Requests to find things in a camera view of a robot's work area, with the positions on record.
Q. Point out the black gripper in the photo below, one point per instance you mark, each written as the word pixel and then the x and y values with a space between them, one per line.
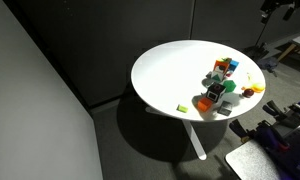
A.
pixel 273 4

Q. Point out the blue block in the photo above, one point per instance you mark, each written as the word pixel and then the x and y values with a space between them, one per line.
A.
pixel 233 65

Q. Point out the pink block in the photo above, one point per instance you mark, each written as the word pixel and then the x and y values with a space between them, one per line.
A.
pixel 230 73

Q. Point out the grey block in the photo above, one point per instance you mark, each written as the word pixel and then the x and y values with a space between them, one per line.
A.
pixel 226 108

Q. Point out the orange block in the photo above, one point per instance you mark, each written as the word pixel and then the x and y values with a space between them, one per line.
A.
pixel 204 104

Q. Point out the light green block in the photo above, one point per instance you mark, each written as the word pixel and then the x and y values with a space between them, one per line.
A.
pixel 182 108

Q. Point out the black tripod stand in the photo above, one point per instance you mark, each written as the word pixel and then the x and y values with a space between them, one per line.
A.
pixel 256 51

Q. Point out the dark floor bag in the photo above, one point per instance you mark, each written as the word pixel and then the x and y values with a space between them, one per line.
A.
pixel 268 64

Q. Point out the orange soft cube with six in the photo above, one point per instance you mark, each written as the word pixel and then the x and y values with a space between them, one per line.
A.
pixel 221 65

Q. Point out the yellow lemon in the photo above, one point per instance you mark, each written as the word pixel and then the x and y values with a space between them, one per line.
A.
pixel 258 88

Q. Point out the dark red plum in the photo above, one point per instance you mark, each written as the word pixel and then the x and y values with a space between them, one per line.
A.
pixel 248 92

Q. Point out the black soft cube red letter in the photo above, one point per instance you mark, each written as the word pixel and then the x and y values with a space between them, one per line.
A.
pixel 216 92

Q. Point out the round white table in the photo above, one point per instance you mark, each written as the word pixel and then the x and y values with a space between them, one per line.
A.
pixel 170 73

